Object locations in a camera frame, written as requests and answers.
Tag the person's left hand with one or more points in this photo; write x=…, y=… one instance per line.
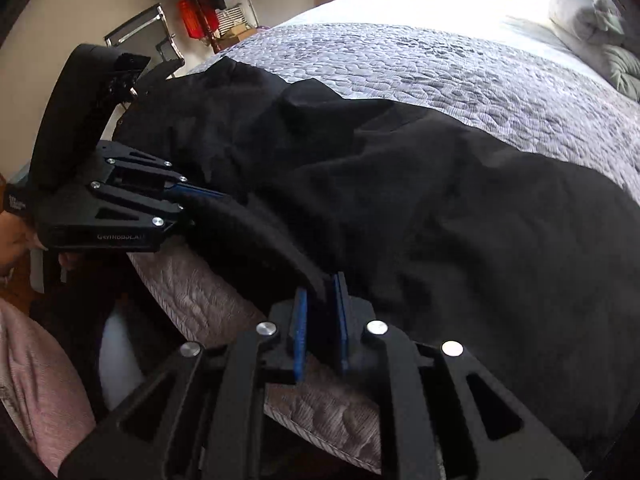
x=17, y=238

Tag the stacked cardboard boxes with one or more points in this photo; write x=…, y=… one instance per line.
x=236, y=34

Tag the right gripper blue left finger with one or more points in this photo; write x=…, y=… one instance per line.
x=297, y=333

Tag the black quilted pants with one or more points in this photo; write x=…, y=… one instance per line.
x=530, y=262

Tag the white wire rack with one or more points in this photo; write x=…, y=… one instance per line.
x=230, y=17

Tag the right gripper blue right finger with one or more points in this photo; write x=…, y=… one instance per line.
x=341, y=301

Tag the red hanging bag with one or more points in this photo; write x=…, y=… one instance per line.
x=198, y=18

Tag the black chrome cantilever chair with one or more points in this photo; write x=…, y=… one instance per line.
x=148, y=34

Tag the grey patterned quilted bedspread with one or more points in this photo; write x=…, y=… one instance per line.
x=524, y=100

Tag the grey folded duvet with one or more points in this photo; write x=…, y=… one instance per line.
x=596, y=32

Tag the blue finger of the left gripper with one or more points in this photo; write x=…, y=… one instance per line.
x=182, y=190

